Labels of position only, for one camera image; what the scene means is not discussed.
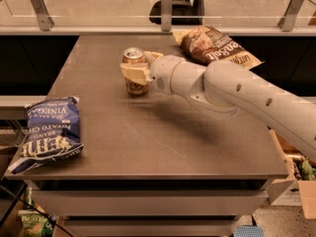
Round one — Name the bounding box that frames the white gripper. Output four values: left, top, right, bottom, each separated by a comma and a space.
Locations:
119, 50, 186, 95

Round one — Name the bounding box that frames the orange LaCroix soda can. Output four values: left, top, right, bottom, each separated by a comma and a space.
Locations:
122, 47, 148, 95

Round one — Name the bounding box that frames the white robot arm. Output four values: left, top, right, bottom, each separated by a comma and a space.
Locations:
120, 47, 316, 161

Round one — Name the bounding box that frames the brown sea salt chips bag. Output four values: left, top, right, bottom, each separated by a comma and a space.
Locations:
173, 26, 262, 69

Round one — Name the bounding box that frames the black office chair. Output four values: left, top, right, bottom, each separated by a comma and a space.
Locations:
148, 0, 209, 26

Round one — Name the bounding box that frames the blue kettle chips bag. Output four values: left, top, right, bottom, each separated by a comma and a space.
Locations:
8, 96, 84, 174

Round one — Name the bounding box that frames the upper grey drawer front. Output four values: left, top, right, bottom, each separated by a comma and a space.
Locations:
33, 190, 268, 216

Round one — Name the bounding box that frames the grey drawer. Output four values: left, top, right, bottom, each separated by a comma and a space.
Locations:
33, 190, 268, 216
64, 219, 238, 237

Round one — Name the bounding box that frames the lower grey drawer front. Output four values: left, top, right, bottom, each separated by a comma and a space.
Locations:
64, 219, 238, 237

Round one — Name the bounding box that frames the cardboard box with snacks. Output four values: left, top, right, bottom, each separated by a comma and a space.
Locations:
268, 130, 316, 219

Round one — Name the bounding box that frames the blue perforated basket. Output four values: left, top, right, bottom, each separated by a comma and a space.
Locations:
233, 225, 265, 237

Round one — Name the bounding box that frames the green snack bag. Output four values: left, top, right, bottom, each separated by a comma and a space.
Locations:
18, 188, 56, 237

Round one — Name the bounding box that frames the middle metal railing bracket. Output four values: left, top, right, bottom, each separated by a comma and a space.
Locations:
161, 0, 173, 32

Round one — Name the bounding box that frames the metal railing bracket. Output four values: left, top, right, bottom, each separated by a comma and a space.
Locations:
30, 0, 54, 32
161, 0, 173, 32
277, 0, 304, 32

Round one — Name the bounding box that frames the left metal railing bracket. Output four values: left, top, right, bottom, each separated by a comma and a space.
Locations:
30, 0, 54, 32

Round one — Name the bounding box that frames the right metal railing bracket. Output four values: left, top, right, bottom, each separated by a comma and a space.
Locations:
277, 0, 304, 32

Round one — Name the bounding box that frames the black cable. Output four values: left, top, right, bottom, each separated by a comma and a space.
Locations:
0, 181, 75, 237

